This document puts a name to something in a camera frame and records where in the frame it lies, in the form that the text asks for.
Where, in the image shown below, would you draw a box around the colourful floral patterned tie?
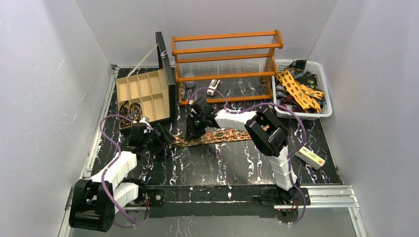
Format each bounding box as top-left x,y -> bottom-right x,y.
171,128 -> 251,147

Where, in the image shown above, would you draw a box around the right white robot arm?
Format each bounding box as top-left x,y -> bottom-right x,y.
185,98 -> 299,204

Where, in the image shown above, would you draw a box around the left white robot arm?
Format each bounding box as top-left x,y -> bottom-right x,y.
69,120 -> 175,232

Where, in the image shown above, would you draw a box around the white stapler-like object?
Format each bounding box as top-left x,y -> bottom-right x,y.
207,79 -> 220,96

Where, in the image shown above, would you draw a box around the rolled dark patterned tie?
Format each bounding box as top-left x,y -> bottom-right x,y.
118,101 -> 130,128

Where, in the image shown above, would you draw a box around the rolled brown patterned tie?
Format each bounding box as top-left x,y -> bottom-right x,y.
128,102 -> 143,122

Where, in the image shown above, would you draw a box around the grey round object on shelf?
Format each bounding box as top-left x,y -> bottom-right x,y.
184,81 -> 196,89

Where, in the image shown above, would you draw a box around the black compartment tie box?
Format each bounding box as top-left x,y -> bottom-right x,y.
116,32 -> 177,123

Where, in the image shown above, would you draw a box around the orange wooden shelf rack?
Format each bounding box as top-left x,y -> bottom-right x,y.
171,30 -> 284,105

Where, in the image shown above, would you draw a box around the dark red tie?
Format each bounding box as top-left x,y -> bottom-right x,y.
279,95 -> 305,113

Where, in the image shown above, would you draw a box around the yellow patterned tie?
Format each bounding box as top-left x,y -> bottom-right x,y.
276,70 -> 324,114

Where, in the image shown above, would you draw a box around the small white cardboard box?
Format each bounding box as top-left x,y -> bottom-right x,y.
295,147 -> 326,170

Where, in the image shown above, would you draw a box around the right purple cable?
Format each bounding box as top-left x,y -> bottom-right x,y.
190,87 -> 308,226

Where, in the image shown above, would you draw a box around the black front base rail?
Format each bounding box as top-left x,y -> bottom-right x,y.
140,185 -> 311,222

